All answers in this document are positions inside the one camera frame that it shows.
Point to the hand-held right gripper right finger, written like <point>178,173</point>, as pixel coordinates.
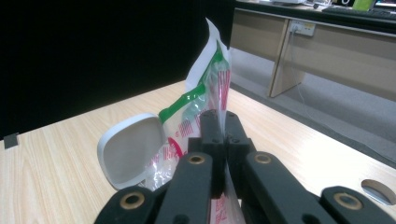
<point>237,137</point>

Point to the black keyboard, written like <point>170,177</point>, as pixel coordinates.
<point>358,13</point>

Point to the pink printed plastic bag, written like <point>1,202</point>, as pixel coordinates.
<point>202,81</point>

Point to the white wall socket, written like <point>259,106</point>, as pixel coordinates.
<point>302,27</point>

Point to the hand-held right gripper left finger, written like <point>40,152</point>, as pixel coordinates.
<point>209,133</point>

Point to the green cup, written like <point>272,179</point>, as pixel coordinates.
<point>362,4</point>

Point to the beige wooden desk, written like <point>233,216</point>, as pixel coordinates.
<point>336,53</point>

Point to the black tape patch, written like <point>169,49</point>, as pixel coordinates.
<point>11,140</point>

